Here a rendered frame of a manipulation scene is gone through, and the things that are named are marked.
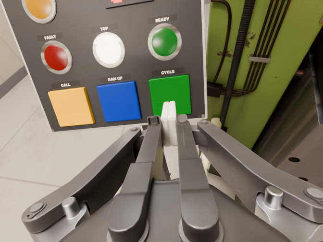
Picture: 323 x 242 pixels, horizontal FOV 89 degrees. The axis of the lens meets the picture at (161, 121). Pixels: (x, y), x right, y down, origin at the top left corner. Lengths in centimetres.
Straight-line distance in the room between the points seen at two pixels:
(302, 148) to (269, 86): 22
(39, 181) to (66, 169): 22
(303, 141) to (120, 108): 43
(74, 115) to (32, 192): 142
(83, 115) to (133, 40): 18
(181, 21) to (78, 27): 18
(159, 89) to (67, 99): 18
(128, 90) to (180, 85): 10
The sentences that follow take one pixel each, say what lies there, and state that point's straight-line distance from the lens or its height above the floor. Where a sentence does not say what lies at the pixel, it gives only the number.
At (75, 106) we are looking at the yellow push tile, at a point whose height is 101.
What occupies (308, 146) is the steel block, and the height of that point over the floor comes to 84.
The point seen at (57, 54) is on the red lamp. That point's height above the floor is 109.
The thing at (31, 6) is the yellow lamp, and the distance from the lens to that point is 40.
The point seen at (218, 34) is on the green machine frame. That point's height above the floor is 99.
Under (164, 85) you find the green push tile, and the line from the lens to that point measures 31.
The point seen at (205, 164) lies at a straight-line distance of 64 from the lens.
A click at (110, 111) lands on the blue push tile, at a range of 34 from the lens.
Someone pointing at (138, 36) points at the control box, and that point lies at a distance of 32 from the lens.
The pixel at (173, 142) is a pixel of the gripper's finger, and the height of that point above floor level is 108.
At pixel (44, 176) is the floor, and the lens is 176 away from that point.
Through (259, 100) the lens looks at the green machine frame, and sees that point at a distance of 68.
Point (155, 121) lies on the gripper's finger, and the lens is 15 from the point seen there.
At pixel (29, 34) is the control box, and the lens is 40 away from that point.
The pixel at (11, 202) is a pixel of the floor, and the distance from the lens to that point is 184.
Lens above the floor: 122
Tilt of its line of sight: 50 degrees down
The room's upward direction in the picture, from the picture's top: 12 degrees counter-clockwise
